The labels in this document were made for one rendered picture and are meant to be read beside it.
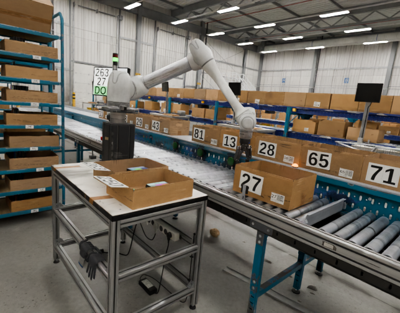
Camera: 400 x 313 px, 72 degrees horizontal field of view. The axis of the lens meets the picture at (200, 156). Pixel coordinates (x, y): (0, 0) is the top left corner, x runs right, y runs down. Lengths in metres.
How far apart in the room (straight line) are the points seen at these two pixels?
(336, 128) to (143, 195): 5.55
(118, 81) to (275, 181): 1.22
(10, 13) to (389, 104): 6.05
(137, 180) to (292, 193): 0.87
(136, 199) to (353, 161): 1.30
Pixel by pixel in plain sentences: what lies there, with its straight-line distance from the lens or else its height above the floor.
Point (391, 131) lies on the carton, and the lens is 10.76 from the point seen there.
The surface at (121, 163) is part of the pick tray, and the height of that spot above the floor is 0.82.
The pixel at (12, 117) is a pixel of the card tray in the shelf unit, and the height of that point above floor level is 1.01.
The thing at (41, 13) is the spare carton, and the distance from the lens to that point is 3.03.
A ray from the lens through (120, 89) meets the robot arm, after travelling 1.99.
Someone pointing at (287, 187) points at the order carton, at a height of 0.87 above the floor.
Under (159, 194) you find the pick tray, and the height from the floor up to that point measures 0.80.
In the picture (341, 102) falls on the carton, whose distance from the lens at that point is 6.79.
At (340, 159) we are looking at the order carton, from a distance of 1.93.
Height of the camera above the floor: 1.27
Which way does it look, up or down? 11 degrees down
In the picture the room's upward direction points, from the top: 5 degrees clockwise
